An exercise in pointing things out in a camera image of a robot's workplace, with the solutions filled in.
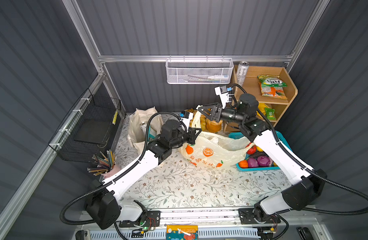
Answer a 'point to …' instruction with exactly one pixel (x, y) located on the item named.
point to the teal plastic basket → (278, 135)
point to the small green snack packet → (270, 113)
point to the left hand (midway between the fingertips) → (202, 129)
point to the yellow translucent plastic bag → (212, 150)
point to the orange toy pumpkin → (243, 164)
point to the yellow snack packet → (261, 107)
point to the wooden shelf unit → (281, 106)
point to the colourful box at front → (182, 232)
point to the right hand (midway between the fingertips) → (201, 110)
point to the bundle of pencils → (102, 164)
